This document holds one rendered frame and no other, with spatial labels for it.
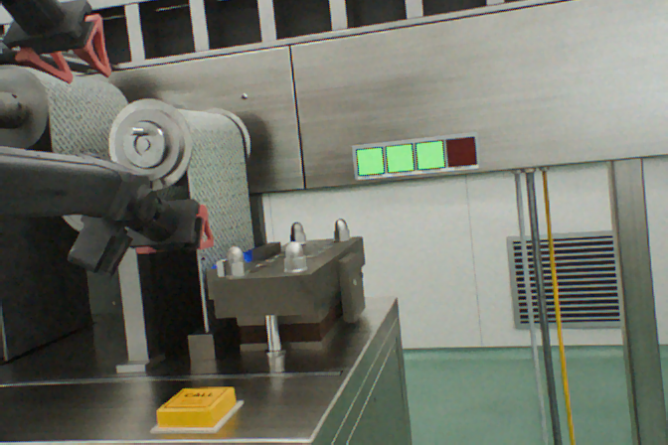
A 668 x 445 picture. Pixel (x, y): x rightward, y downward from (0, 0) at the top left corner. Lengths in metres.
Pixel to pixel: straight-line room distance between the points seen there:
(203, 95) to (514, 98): 0.64
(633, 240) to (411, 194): 2.28
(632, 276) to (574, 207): 2.18
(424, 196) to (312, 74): 2.37
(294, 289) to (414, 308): 2.79
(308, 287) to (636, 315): 0.78
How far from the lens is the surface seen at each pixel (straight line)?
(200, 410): 0.78
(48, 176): 0.59
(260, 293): 0.96
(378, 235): 3.65
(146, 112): 1.05
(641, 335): 1.48
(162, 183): 1.05
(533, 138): 1.24
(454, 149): 1.23
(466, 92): 1.24
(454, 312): 3.69
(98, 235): 0.81
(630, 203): 1.43
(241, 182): 1.21
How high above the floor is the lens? 1.19
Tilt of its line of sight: 3 degrees down
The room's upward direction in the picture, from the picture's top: 6 degrees counter-clockwise
